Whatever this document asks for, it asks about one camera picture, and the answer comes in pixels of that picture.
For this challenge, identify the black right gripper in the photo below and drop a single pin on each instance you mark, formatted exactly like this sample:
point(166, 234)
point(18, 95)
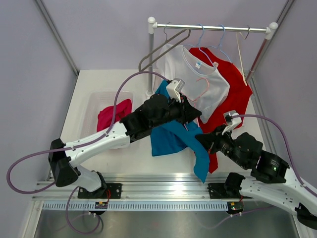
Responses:
point(211, 140)

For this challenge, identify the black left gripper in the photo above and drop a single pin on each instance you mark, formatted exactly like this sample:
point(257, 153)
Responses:
point(187, 112)

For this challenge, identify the blue t shirt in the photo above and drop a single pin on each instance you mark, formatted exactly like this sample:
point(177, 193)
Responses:
point(174, 137)

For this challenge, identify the pink hanger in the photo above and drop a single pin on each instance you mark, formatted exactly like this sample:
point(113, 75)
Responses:
point(206, 88)

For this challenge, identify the magenta t shirt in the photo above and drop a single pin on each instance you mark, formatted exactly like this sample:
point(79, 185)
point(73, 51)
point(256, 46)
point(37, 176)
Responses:
point(105, 116)

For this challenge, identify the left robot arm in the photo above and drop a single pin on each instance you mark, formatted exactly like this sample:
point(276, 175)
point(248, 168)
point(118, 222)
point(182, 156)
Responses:
point(65, 159)

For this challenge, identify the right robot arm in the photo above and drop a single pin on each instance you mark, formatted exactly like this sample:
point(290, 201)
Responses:
point(272, 179)

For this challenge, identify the white t shirt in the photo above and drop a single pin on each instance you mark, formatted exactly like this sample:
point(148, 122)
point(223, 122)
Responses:
point(180, 63)

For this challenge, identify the red t shirt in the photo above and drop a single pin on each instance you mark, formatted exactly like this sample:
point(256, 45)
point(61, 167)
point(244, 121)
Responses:
point(238, 95)

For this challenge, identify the cream white hanger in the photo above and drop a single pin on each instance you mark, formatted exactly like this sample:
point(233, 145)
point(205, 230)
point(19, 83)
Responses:
point(239, 53)

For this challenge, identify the light blue hanger middle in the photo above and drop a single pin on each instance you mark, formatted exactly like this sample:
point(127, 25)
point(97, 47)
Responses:
point(198, 45)

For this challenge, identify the clear plastic basket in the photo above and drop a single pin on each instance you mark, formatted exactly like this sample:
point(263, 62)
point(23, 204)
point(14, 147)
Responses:
point(97, 102)

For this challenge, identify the metal clothes rack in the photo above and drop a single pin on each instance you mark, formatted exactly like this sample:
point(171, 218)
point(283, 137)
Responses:
point(268, 31)

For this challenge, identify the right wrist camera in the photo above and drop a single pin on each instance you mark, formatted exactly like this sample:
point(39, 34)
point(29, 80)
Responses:
point(232, 120)

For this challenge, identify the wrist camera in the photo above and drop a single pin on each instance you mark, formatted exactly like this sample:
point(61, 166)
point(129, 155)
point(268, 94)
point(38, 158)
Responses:
point(174, 89)
point(232, 120)

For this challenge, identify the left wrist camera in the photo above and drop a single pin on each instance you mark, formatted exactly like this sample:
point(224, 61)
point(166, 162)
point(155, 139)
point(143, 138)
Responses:
point(174, 89)

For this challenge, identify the aluminium mounting rail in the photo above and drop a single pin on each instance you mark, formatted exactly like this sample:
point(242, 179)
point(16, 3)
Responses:
point(166, 186)

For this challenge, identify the white slotted cable duct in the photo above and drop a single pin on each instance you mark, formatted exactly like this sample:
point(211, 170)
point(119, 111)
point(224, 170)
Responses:
point(136, 206)

